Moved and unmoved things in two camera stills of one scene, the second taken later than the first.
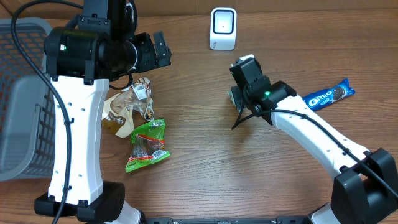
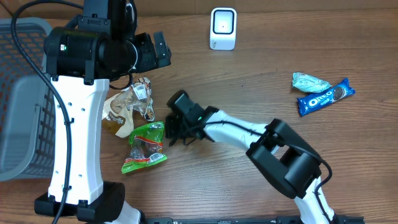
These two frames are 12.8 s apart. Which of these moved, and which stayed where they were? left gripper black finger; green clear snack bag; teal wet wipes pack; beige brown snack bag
Moved: teal wet wipes pack
Stayed: left gripper black finger; green clear snack bag; beige brown snack bag
